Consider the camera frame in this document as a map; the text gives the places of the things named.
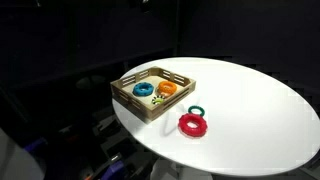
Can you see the slatted wooden tray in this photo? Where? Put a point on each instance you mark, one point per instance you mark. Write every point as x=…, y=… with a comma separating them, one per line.
x=146, y=111

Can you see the white table pedestal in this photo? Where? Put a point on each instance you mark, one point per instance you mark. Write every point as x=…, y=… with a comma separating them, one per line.
x=173, y=171

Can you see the white rounded object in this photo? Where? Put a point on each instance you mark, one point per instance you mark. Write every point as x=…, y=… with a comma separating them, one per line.
x=15, y=160

